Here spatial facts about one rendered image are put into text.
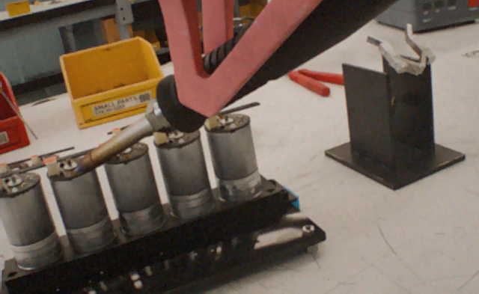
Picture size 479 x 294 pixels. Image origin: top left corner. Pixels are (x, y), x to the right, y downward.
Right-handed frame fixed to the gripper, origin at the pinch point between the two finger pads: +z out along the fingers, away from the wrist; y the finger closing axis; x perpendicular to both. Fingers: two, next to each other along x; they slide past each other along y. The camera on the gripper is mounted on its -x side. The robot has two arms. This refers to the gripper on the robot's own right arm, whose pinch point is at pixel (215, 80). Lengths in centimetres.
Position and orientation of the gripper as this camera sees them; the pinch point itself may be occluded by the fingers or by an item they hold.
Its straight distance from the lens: 20.6
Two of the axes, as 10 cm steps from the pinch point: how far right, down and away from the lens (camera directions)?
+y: -3.9, 3.8, -8.4
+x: 8.7, 4.4, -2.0
